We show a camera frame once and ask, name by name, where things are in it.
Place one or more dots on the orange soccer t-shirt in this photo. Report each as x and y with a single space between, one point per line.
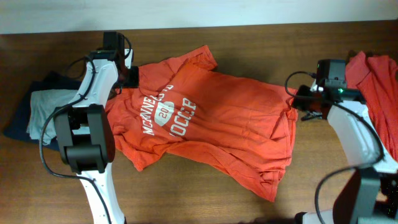
243 127

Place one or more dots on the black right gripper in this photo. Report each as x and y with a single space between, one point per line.
298 101

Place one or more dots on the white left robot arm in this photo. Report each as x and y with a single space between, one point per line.
84 136

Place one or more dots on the red shirt pile right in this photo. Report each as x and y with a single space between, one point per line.
375 78

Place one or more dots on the navy folded garment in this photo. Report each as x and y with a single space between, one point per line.
16 129

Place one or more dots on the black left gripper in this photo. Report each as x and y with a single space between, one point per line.
133 81

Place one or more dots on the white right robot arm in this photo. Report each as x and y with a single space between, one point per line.
370 195

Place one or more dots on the light grey folded garment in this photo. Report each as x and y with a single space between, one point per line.
42 105

